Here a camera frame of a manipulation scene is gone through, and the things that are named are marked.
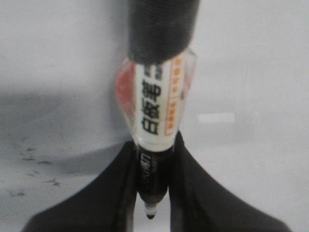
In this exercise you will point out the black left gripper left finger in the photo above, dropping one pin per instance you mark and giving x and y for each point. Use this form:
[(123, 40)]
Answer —
[(105, 205)]

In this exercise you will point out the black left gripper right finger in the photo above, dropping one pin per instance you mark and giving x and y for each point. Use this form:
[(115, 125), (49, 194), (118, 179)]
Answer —
[(198, 203)]

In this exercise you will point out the black white whiteboard marker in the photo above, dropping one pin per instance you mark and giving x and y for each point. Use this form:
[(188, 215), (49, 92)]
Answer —
[(152, 86)]

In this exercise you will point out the white whiteboard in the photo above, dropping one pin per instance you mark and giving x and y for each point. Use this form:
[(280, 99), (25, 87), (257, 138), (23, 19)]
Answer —
[(246, 119)]

